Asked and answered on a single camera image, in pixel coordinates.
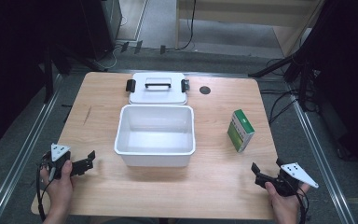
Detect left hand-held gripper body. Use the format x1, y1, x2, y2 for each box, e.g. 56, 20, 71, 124
41, 143, 76, 181

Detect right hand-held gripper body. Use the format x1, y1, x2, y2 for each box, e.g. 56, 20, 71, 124
261, 161, 320, 198

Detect green and white carton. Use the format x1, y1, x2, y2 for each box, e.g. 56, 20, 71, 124
227, 108, 256, 154

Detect white plastic storage box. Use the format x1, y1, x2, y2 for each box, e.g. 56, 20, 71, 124
114, 104, 197, 168

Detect person's right hand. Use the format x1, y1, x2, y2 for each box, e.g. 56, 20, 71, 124
264, 181, 311, 217

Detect person's left hand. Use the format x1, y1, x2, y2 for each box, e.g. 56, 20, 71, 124
39, 160, 75, 215

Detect black metal stand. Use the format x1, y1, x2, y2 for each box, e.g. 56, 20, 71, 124
41, 43, 76, 105

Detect black tripod stand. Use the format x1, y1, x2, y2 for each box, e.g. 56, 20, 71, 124
247, 52, 318, 113

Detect black curtain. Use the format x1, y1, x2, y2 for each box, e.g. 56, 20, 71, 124
0, 0, 105, 154
287, 0, 358, 172

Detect dark cabinet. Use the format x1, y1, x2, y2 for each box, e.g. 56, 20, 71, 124
83, 0, 123, 62

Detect metal floor rail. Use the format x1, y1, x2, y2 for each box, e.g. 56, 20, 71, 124
283, 81, 357, 224
0, 74, 63, 224

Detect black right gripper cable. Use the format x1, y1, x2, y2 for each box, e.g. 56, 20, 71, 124
293, 185, 311, 224

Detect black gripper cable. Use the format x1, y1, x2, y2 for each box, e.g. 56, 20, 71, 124
35, 159, 54, 222
293, 185, 311, 224

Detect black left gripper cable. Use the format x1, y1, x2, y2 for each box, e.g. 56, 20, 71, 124
35, 159, 54, 222

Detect black floor cables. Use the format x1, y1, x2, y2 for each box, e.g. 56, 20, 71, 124
259, 57, 321, 126

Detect white lid with black handle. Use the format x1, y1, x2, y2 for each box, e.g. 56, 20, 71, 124
125, 72, 191, 105

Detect white floor cable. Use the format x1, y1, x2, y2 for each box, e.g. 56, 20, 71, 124
101, 15, 129, 71

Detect black hanging cable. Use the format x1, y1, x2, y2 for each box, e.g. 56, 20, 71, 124
175, 0, 198, 51

